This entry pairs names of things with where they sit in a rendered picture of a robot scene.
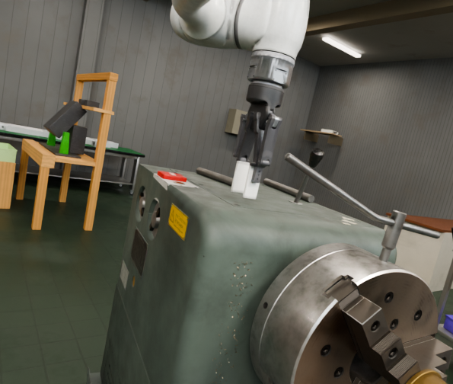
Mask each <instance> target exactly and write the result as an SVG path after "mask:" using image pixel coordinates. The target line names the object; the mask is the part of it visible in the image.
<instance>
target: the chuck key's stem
mask: <svg viewBox="0 0 453 384"><path fill-rule="evenodd" d="M406 217H407V214H406V213H402V212H399V211H396V210H393V212H392V214H391V218H390V219H393V220H394V221H395V224H394V225H393V226H388V227H387V229H386V232H385V234H384V238H383V240H382V243H381V245H382V247H383V248H382V250H381V254H380V257H379V260H380V261H383V262H387V263H388V258H389V256H390V254H391V250H394V249H395V247H396V245H397V241H398V239H399V236H400V233H401V230H402V228H403V225H404V222H405V219H406Z"/></svg>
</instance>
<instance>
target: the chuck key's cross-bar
mask: <svg viewBox="0 0 453 384"><path fill-rule="evenodd" d="M284 159H285V160H286V161H287V162H288V163H289V164H291V165H293V166H294V167H296V168H297V169H298V170H300V171H301V172H303V173H304V174H306V175H307V176H309V177H310V178H311V179H313V180H314V181H316V182H318V183H319V184H320V185H322V186H323V187H325V188H326V189H328V190H329V191H330V192H332V193H333V194H335V195H336V196H338V197H339V198H340V199H342V200H344V201H345V202H346V203H348V204H349V205H350V206H352V207H354V208H355V209H356V210H358V211H359V212H360V213H362V214H364V215H365V216H367V217H368V218H370V219H371V220H373V221H375V222H379V223H381V224H385V225H387V226H393V225H394V224H395V221H394V220H393V219H390V218H387V217H384V216H379V215H378V214H376V213H374V212H372V211H371V210H370V209H369V208H367V207H366V206H364V205H363V204H361V203H360V202H359V201H357V200H356V199H354V198H353V197H351V196H350V195H348V194H347V193H346V192H344V191H343V190H341V189H340V188H338V186H336V185H335V184H333V183H331V182H330V181H329V180H327V179H326V178H324V177H323V176H322V175H320V174H318V173H317V172H316V171H315V170H313V169H312V168H310V167H309V166H307V165H306V164H305V163H304V162H302V161H300V160H299V159H297V158H296V157H295V156H294V155H292V154H290V153H287V154H286V155H285V158H284ZM402 229H403V230H407V231H409V232H415V233H417V234H421V235H425V236H429V237H431V238H440V233H439V232H435V231H432V230H429V229H424V228H422V227H419V226H414V225H411V224H408V223H404V225H403V228H402Z"/></svg>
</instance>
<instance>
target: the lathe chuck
mask: <svg viewBox="0 0 453 384"><path fill-rule="evenodd" d="M373 257H375V258H379V256H377V255H375V254H372V253H370V252H367V251H363V250H356V249H350V250H343V251H338V252H334V253H332V254H329V255H327V256H325V257H323V258H321V259H319V260H317V261H315V262H314V263H313V264H311V265H310V266H308V267H307V268H305V269H304V270H303V271H302V272H301V273H300V274H299V275H298V276H297V277H296V278H295V279H294V280H293V281H292V282H291V283H290V284H289V285H288V286H287V287H286V289H285V290H284V292H283V293H282V295H281V296H280V297H279V299H278V300H277V302H276V304H275V305H274V307H273V309H272V311H271V313H270V316H269V318H268V319H267V322H266V325H265V328H264V330H263V336H262V339H261V343H260V372H261V376H262V378H263V382H264V384H270V378H272V379H273V380H274V381H275V383H276V384H352V381H351V379H350V376H349V370H352V371H354V372H356V373H357V374H359V375H360V376H361V377H362V378H363V379H364V380H366V381H368V382H370V383H371V384H388V381H387V380H386V379H385V378H384V377H383V376H381V375H380V374H379V373H378V372H376V371H375V370H374V369H373V368H371V367H370V366H369V365H368V364H367V363H366V362H365V361H364V360H362V359H361V358H360V357H359V355H358V354H357V353H356V352H357V351H356V348H355V345H354V343H353V340H352V338H351V335H350V333H349V329H348V328H347V325H346V322H345V319H344V317H343V313H342V312H341V309H340V306H339V303H338V301H337V300H336V299H335V298H333V297H332V296H331V297H330V298H329V299H328V298H327V297H325V296H326V292H327V291H328V290H329V289H330V288H331V287H333V286H334V285H335V284H337V283H338V282H340V281H341V280H342V279H344V280H346V279H347V278H349V279H351V282H352V284H353V285H354V286H357V289H358V291H359V295H361V296H363V297H365V298H366V299H368V300H369V301H371V302H373V303H374V304H375V305H377V306H379V307H381V308H382V310H383V313H384V316H385V319H386V322H387V325H388V329H389V331H391V332H393V333H394V334H396V335H397V336H398V337H400V338H401V340H402V343H405V342H408V341H412V340H415V339H418V338H423V337H425V336H428V335H431V334H436V333H437V332H438V311H437V306H436V303H435V298H434V296H433V294H432V291H431V289H430V288H429V286H428V284H427V283H426V282H425V281H424V280H423V279H422V278H421V277H419V276H418V275H416V274H414V273H412V272H410V271H408V270H406V269H404V268H402V267H399V266H397V265H396V264H393V263H391V262H390V261H389V262H390V263H391V264H389V263H386V262H383V261H380V260H377V259H375V258H373Z"/></svg>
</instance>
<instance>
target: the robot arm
mask: <svg viewBox="0 0 453 384"><path fill-rule="evenodd" d="M171 1H172V7H171V13H170V20H171V26H172V28H173V30H174V32H175V34H176V35H177V36H179V37H180V38H181V39H183V40H185V41H186V42H188V43H191V44H194V45H197V46H205V47H210V48H216V49H227V50H229V49H241V50H248V51H251V52H252V55H251V60H250V66H249V70H248V74H247V79H248V81H250V82H252V83H250V84H249V86H248V90H247V97H246V100H247V101H248V102H250V108H249V111H248V113H247V114H241V119H240V126H239V131H238V137H237V140H236V144H235V148H234V154H233V156H234V157H235V158H236V161H237V164H236V168H235V172H234V178H233V182H232V186H231V192H235V193H241V194H243V198H248V199H254V200H255V199H256V197H257V191H258V187H259V184H260V178H261V175H262V170H263V168H265V167H266V166H270V165H271V161H272V158H273V152H274V148H275V144H276V138H277V134H278V131H279V127H280V125H281V123H282V118H281V117H277V116H276V115H275V108H279V107H281V105H282V99H283V95H284V91H283V89H285V88H288V87H289V84H290V81H291V77H292V71H293V68H294V66H295V59H296V56H297V55H298V52H299V50H300V49H301V45H302V43H303V40H304V38H305V32H306V28H307V24H308V14H309V5H310V0H171ZM253 146H254V157H253V162H252V163H250V161H249V160H248V159H249V157H250V153H251V151H252V148H253Z"/></svg>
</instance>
